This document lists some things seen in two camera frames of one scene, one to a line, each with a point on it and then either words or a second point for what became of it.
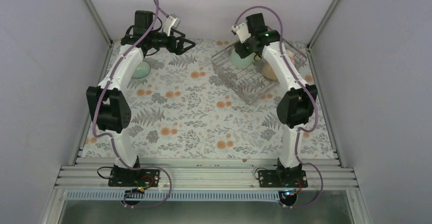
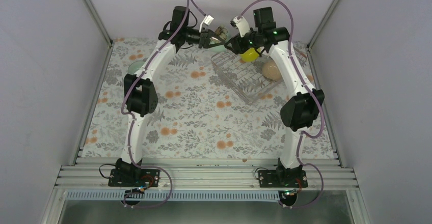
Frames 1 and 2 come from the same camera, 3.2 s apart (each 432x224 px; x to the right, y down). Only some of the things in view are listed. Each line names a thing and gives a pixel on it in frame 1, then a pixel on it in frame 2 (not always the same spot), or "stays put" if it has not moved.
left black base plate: [134, 177] stays put
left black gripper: [172, 47] → [208, 34]
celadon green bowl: [236, 60] → [219, 49]
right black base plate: [284, 178] stays put
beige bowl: [267, 71] stays put
